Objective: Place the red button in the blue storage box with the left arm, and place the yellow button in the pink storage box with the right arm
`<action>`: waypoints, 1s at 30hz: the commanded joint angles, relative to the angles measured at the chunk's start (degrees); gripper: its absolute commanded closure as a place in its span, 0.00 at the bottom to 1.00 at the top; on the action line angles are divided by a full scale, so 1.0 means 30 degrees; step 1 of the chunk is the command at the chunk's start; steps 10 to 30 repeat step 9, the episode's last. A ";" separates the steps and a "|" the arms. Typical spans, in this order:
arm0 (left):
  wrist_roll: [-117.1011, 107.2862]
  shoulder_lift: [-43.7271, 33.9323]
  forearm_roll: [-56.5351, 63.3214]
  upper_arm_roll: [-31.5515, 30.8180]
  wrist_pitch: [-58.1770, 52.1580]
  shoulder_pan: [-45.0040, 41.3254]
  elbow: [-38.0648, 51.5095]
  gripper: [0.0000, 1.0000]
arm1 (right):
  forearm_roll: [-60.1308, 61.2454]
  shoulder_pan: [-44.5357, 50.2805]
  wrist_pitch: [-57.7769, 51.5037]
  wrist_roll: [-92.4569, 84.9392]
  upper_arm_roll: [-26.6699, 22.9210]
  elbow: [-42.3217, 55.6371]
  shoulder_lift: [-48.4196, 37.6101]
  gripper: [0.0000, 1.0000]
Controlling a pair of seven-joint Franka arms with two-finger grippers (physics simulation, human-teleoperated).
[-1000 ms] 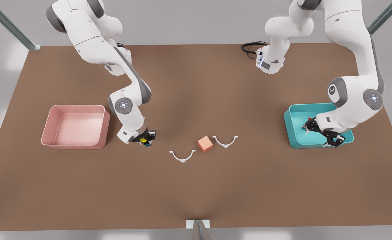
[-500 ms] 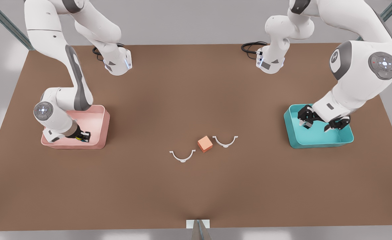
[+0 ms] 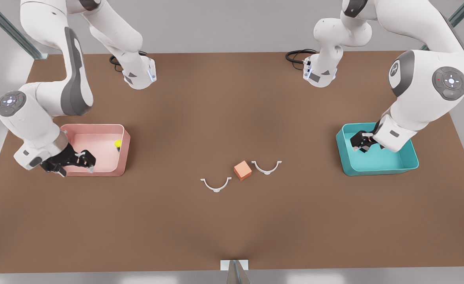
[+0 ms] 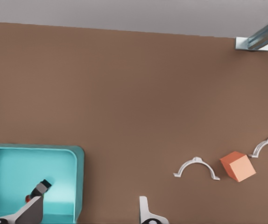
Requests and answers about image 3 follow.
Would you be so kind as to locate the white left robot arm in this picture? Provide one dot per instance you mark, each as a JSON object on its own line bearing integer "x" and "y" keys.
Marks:
{"x": 425, "y": 86}

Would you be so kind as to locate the orange cube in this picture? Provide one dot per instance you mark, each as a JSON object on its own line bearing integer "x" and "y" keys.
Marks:
{"x": 243, "y": 170}

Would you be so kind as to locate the pink storage box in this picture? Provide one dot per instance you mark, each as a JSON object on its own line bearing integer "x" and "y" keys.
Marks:
{"x": 97, "y": 152}

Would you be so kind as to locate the white curved bracket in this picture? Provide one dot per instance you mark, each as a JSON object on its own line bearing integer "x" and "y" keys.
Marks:
{"x": 266, "y": 170}
{"x": 216, "y": 187}

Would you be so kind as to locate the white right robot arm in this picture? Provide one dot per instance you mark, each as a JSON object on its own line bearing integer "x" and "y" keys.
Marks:
{"x": 42, "y": 98}

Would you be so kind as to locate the yellow button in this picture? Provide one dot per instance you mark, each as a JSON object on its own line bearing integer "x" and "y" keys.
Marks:
{"x": 118, "y": 144}

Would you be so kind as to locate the blue storage box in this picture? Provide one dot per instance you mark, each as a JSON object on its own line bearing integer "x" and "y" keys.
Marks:
{"x": 377, "y": 161}

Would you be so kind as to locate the silver frame post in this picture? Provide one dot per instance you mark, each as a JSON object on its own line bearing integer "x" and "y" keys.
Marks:
{"x": 235, "y": 270}
{"x": 11, "y": 29}
{"x": 458, "y": 14}

